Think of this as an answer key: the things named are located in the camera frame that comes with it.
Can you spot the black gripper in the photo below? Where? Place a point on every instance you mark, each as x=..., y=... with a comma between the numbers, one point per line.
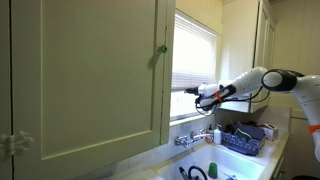
x=195, y=90

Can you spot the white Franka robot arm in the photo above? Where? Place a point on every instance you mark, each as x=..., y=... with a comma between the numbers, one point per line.
x=250, y=78

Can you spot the white paper towel roll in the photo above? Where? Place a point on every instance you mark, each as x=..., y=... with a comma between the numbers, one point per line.
x=233, y=106

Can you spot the green cabinet door latch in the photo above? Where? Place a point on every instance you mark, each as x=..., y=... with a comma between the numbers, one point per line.
x=162, y=49

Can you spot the white soap pump bottle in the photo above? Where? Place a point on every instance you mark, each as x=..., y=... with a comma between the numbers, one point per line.
x=217, y=136

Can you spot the yellow green scrub sponge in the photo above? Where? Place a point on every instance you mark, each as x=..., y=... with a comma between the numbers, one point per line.
x=242, y=135

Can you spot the blue dish rack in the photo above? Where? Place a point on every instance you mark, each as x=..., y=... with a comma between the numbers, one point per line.
x=243, y=146

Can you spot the white kitchen sink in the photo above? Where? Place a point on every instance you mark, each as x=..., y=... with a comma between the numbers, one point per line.
x=230, y=160

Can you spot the black item in sink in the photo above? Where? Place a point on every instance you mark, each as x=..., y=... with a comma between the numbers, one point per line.
x=197, y=171

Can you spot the green plastic cup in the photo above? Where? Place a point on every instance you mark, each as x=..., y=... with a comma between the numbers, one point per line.
x=213, y=170

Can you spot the small white box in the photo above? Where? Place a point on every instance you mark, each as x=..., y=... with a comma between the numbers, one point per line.
x=271, y=132

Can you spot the white cabinet door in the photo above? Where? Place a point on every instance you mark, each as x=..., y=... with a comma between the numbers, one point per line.
x=93, y=83

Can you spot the cream base cabinet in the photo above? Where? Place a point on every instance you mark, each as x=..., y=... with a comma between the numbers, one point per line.
x=279, y=170

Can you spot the chrome wall faucet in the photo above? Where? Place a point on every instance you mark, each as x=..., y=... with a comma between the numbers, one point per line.
x=193, y=136

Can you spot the cream wall cabinet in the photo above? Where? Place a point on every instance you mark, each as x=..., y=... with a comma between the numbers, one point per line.
x=263, y=43

